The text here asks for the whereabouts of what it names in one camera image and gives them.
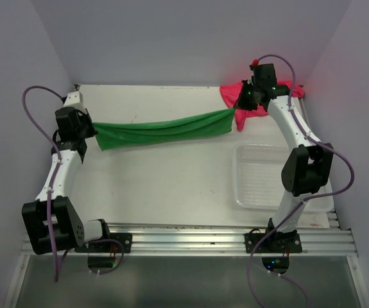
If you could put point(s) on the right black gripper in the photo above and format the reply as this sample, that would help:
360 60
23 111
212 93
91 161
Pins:
241 102

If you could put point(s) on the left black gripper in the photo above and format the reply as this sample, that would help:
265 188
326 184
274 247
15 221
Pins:
85 117

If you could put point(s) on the green towel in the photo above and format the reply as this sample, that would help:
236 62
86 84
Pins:
113 136

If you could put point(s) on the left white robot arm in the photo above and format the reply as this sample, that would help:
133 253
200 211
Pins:
68 153

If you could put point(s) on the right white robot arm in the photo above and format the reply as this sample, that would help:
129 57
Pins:
305 171

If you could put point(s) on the pink towel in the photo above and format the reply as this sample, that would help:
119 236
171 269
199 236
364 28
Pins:
230 94

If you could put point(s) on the clear plastic tray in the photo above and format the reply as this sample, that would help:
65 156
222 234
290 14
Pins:
257 180

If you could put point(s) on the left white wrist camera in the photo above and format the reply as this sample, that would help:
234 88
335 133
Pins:
75 100

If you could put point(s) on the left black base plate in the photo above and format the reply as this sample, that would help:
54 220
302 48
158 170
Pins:
117 242

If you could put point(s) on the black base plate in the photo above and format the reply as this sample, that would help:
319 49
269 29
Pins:
117 242
276 243

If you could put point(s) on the aluminium mounting rail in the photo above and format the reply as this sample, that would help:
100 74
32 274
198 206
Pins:
163 240

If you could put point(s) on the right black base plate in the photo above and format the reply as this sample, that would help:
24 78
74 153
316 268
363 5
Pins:
276 243

